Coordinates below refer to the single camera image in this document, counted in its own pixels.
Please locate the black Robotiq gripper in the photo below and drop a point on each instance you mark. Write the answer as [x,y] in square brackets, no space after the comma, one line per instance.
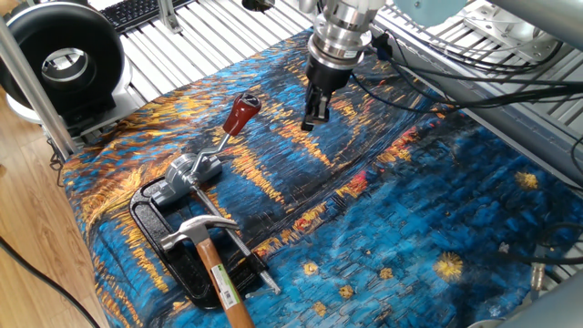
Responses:
[328,77]

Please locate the chrome lever with red knob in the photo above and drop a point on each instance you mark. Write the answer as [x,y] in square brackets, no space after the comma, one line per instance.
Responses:
[241,114]

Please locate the silver grey UR5 robot arm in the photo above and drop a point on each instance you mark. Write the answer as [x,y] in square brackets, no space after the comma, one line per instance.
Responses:
[339,32]

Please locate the black round cap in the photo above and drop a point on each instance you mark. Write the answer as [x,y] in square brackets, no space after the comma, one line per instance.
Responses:
[257,4]

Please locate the starry night painted tablecloth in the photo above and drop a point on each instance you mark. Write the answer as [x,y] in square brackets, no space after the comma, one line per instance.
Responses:
[410,205]

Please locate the black computer keyboard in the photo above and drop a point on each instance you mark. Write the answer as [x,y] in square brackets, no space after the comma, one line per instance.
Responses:
[136,11]

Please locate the aluminium angle bracket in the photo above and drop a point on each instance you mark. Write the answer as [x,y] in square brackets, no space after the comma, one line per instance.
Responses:
[169,18]

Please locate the silver mount plate pedestal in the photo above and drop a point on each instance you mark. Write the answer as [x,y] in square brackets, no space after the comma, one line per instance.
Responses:
[533,48]

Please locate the aluminium frame post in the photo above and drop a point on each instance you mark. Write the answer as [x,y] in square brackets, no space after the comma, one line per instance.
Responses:
[38,95]

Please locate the black round duct fan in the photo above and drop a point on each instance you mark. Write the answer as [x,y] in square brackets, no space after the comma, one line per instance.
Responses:
[27,45]

